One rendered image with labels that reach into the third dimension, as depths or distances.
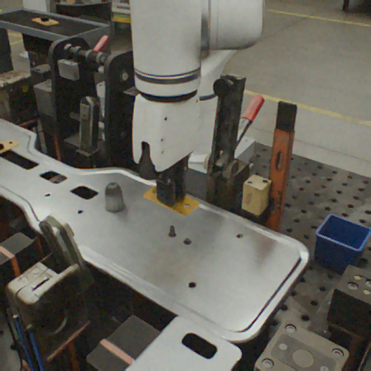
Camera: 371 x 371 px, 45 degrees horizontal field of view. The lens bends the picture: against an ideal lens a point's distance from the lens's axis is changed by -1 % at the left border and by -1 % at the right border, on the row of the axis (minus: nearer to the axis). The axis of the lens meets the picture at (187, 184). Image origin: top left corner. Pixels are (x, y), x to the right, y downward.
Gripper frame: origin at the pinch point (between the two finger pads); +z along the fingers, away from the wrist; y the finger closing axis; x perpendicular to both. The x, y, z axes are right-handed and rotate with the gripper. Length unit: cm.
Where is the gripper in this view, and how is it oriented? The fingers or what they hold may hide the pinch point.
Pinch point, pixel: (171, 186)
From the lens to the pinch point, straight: 66.4
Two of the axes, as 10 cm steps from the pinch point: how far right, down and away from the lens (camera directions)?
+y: -5.9, 4.5, -6.7
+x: 8.1, 3.3, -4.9
